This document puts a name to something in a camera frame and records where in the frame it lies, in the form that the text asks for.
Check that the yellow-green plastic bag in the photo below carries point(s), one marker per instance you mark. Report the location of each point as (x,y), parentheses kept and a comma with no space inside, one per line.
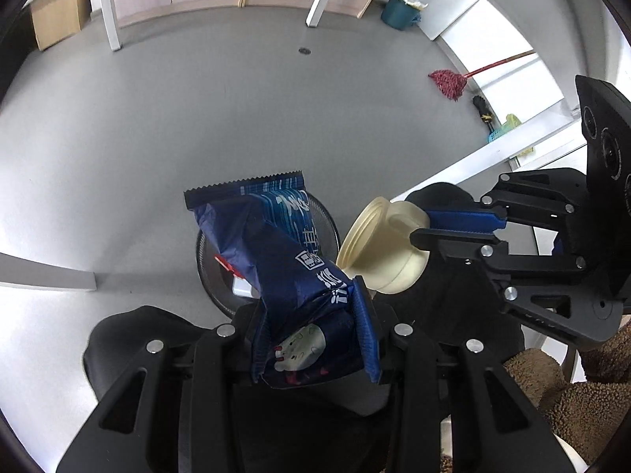
(512,121)

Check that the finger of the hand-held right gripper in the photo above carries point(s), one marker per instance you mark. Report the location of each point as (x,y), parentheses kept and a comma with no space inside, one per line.
(453,244)
(463,219)

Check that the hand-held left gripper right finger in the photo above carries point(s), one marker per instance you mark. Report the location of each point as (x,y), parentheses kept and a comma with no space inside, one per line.
(367,335)

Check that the teal bucket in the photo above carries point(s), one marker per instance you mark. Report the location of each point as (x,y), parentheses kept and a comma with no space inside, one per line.
(397,12)

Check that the dark blue snack packet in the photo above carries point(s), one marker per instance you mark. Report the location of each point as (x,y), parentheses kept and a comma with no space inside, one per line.
(276,256)

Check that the cream cup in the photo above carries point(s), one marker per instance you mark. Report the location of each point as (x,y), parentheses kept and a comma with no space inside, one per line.
(379,256)

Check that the black folded umbrella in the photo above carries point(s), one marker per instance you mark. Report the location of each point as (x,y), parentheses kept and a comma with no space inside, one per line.
(483,111)

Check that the red mop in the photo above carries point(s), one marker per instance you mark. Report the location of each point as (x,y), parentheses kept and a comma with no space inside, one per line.
(446,83)

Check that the cardboard box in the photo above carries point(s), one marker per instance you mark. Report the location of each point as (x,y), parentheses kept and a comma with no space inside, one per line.
(59,10)

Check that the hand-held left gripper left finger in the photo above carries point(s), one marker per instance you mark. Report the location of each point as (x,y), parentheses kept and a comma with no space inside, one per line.
(217,369)

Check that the person's right forearm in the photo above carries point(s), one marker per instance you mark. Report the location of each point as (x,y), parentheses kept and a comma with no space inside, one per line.
(567,394)

